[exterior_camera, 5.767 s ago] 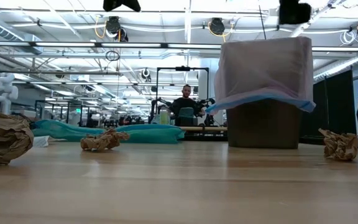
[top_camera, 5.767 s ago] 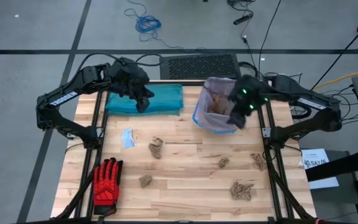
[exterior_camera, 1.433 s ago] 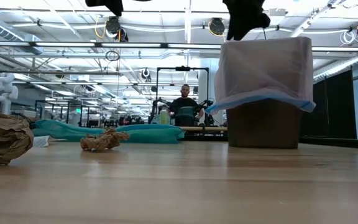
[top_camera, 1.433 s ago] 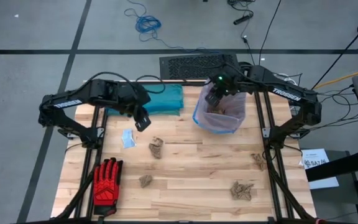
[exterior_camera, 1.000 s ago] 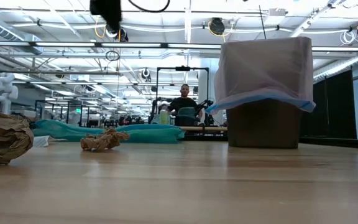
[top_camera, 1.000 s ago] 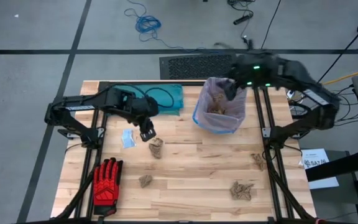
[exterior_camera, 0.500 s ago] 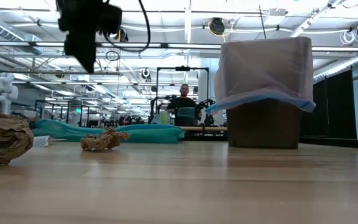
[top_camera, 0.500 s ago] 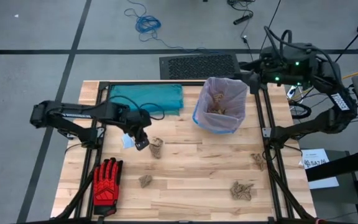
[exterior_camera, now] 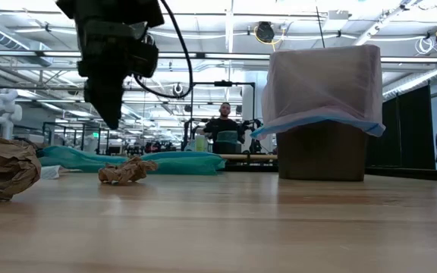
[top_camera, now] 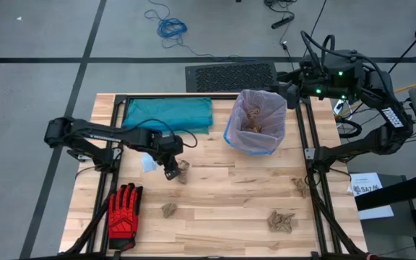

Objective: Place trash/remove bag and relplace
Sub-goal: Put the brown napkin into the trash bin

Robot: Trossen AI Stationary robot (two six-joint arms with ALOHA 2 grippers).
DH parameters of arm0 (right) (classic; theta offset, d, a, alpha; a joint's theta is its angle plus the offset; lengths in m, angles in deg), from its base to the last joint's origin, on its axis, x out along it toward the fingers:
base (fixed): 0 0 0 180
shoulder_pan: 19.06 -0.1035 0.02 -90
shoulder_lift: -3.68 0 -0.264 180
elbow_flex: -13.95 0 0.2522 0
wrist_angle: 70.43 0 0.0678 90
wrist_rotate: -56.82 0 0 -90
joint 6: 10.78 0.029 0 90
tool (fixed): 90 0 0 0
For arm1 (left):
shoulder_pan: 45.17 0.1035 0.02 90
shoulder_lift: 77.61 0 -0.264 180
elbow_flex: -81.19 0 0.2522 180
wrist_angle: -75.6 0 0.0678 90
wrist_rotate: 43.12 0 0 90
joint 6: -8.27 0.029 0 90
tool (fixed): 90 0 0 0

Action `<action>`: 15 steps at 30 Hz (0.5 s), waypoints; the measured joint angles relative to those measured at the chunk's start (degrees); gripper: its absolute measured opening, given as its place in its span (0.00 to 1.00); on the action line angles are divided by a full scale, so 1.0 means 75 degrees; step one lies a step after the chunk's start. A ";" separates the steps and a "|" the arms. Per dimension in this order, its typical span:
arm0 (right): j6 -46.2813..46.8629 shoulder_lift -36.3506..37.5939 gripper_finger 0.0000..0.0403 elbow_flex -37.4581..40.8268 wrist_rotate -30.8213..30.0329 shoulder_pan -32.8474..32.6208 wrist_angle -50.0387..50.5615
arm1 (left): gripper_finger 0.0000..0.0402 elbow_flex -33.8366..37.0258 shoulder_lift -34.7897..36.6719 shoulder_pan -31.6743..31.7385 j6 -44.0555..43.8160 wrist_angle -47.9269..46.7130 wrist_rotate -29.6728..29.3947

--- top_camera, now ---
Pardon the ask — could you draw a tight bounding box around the black beam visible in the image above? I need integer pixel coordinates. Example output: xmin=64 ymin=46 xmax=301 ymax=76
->
xmin=354 ymin=172 xmax=416 ymax=212

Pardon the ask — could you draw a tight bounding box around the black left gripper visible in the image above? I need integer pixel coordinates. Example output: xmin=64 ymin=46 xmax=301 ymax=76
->
xmin=149 ymin=131 xmax=184 ymax=181

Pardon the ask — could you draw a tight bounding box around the yellow floor cable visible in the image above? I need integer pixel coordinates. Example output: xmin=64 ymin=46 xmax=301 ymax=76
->
xmin=337 ymin=79 xmax=416 ymax=117

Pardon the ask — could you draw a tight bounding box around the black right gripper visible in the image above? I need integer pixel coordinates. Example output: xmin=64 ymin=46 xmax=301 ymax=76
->
xmin=271 ymin=57 xmax=326 ymax=110

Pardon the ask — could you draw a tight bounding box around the pink translucent plastic bag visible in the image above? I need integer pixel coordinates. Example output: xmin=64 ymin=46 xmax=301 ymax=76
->
xmin=223 ymin=89 xmax=288 ymax=157

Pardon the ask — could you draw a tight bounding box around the grey side table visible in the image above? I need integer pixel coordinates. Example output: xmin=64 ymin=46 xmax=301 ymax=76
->
xmin=352 ymin=86 xmax=416 ymax=260

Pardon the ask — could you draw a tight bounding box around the black aluminium table frame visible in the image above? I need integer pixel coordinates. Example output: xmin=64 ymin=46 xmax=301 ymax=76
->
xmin=58 ymin=92 xmax=370 ymax=260

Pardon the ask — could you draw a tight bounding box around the black perforated metal panel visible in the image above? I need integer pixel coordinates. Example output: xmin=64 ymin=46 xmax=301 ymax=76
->
xmin=185 ymin=61 xmax=278 ymax=93

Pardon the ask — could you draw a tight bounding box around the white paper scrap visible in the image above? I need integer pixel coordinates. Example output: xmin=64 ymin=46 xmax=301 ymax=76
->
xmin=141 ymin=152 xmax=160 ymax=173

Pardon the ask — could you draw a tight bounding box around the red black work glove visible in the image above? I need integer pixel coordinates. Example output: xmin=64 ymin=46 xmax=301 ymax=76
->
xmin=107 ymin=183 xmax=144 ymax=251

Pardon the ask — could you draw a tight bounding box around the teal plastic trash bag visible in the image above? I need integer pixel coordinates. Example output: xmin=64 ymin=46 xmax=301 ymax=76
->
xmin=121 ymin=97 xmax=215 ymax=135

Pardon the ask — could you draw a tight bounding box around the blue coiled cable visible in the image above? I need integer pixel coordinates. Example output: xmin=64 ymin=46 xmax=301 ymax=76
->
xmin=144 ymin=0 xmax=256 ymax=62

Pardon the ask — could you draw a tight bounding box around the white power strip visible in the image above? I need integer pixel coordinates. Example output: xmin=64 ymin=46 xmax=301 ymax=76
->
xmin=332 ymin=97 xmax=347 ymax=116

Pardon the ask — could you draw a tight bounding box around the black power adapter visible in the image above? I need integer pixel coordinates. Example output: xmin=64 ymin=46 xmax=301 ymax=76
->
xmin=271 ymin=14 xmax=295 ymax=30

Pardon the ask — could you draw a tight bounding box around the white printed paper sheet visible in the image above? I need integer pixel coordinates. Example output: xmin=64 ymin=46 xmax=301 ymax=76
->
xmin=348 ymin=172 xmax=395 ymax=220

